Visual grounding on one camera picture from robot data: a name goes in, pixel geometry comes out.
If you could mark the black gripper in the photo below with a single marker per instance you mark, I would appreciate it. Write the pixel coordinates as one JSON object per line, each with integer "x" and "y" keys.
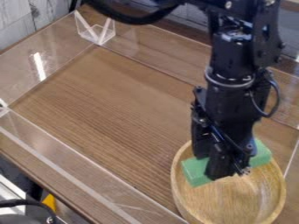
{"x": 225, "y": 112}

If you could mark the green rectangular block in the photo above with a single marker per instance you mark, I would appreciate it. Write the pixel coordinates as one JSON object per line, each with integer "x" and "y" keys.
{"x": 263, "y": 155}

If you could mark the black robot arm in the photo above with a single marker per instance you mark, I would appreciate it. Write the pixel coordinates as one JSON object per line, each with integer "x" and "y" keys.
{"x": 246, "y": 44}

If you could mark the light wooden bowl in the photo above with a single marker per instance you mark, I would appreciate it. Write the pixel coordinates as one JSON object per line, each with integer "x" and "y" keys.
{"x": 249, "y": 199}

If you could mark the black device with yellow label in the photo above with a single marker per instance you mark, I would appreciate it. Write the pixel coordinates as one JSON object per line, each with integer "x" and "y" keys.
{"x": 22, "y": 196}

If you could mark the clear acrylic tray enclosure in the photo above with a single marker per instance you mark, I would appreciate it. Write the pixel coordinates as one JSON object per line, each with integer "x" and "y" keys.
{"x": 98, "y": 114}

